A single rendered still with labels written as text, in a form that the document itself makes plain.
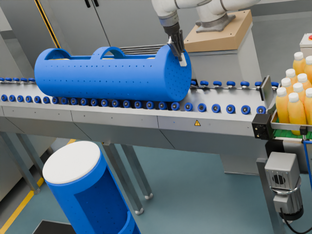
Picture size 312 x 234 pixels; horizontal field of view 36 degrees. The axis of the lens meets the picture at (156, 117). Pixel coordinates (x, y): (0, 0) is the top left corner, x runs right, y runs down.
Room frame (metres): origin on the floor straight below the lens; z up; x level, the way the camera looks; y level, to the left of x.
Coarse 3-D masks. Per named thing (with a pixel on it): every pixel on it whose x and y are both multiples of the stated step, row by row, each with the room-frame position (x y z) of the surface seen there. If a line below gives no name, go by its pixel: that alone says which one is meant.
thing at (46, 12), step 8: (40, 0) 3.01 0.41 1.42; (40, 8) 3.02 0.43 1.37; (48, 8) 3.03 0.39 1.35; (48, 16) 3.01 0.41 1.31; (48, 24) 3.02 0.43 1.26; (56, 24) 3.04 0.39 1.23; (56, 32) 3.01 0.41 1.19; (56, 40) 3.02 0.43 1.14; (64, 40) 3.04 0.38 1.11; (64, 48) 3.02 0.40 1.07
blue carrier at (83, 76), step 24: (168, 48) 2.13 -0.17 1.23; (48, 72) 2.51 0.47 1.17; (72, 72) 2.40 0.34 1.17; (96, 72) 2.29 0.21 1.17; (120, 72) 2.19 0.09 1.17; (144, 72) 2.10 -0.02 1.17; (168, 72) 2.05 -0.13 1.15; (72, 96) 2.45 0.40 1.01; (96, 96) 2.33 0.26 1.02; (120, 96) 2.21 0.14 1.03; (144, 96) 2.11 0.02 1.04; (168, 96) 2.02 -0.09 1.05
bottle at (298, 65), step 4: (296, 60) 1.88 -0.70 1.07; (300, 60) 1.87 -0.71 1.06; (304, 60) 1.87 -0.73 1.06; (296, 64) 1.87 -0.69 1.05; (300, 64) 1.86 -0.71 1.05; (304, 64) 1.86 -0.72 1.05; (296, 68) 1.87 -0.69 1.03; (300, 68) 1.86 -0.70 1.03; (296, 72) 1.87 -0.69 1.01; (300, 72) 1.86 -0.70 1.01
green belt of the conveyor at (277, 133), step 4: (276, 120) 1.74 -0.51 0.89; (276, 132) 1.65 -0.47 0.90; (280, 132) 1.64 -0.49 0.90; (284, 132) 1.63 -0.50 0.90; (288, 132) 1.62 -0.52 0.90; (308, 132) 1.58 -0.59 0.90; (276, 136) 1.63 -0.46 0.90; (280, 136) 1.62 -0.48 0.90; (284, 136) 1.61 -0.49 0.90; (288, 136) 1.60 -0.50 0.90; (292, 136) 1.59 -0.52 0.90; (296, 136) 1.58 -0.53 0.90; (300, 136) 1.57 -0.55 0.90; (308, 136) 1.55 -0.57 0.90
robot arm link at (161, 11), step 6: (156, 0) 2.07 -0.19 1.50; (162, 0) 2.06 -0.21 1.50; (168, 0) 2.05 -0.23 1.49; (174, 0) 2.03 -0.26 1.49; (156, 6) 2.08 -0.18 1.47; (162, 6) 2.06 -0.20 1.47; (168, 6) 2.05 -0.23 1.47; (174, 6) 2.04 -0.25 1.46; (156, 12) 2.10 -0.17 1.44; (162, 12) 2.07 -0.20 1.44; (168, 12) 2.07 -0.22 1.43
